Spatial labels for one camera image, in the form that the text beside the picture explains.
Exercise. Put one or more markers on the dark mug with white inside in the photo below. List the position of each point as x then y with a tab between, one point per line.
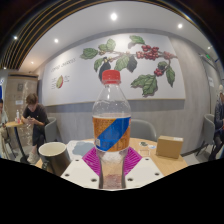
56	161

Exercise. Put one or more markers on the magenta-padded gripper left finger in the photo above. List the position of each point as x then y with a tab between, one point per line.
80	171

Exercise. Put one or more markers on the grey upholstered chair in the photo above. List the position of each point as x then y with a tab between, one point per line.
143	129
52	130
207	130

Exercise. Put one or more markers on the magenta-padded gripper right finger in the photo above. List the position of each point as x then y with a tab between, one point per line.
144	170

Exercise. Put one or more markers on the person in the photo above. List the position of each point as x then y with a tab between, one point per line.
36	118
2	120
219	120

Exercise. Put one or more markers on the small clear bottle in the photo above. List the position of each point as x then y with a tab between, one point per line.
17	116

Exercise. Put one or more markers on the brown cardboard box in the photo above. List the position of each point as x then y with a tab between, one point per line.
169	147

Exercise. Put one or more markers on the small round wooden table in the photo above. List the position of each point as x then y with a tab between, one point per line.
13	124

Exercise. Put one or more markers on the clear red-capped drink bottle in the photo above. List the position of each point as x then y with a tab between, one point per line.
111	110

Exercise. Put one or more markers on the round ceiling lights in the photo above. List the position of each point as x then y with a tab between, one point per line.
113	16

